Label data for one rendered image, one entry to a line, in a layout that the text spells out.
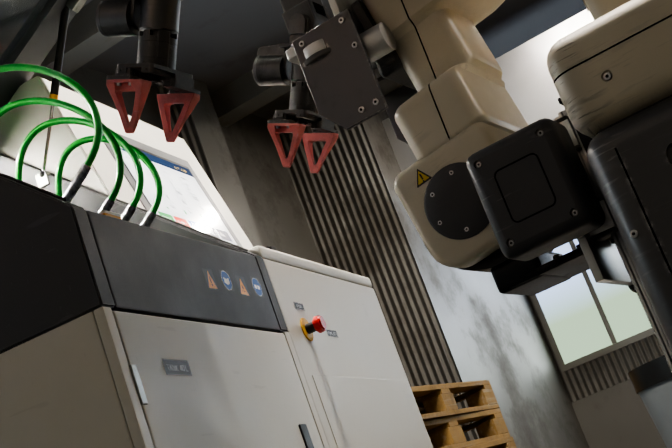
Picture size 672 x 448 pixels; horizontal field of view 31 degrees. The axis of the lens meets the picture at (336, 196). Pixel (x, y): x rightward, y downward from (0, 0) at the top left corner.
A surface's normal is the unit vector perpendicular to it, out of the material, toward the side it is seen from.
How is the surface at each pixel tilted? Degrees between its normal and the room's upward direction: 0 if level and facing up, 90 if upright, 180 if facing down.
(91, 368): 90
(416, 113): 90
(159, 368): 90
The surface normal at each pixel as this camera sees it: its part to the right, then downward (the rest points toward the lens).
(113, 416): -0.35, -0.16
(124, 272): 0.87, -0.41
